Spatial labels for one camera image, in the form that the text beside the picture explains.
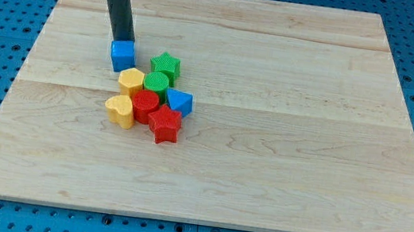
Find green star block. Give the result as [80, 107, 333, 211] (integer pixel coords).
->
[150, 52, 181, 87]

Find yellow heart block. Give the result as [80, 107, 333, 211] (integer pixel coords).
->
[104, 95, 135, 130]

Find red cylinder block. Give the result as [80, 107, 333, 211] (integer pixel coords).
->
[131, 90, 160, 124]

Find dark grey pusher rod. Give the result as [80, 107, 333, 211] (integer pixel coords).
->
[106, 0, 135, 41]

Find blue triangle block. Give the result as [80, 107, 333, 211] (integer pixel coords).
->
[166, 89, 193, 118]

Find wooden board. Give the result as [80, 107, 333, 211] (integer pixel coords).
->
[0, 0, 414, 232]

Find green cylinder block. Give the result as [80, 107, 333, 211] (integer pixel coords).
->
[143, 72, 170, 104]

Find red star block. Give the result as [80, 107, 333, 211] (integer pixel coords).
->
[148, 105, 182, 144]

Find yellow hexagon block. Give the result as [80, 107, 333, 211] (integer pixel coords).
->
[118, 68, 145, 98]

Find blue cube block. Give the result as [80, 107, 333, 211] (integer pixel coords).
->
[110, 40, 136, 72]

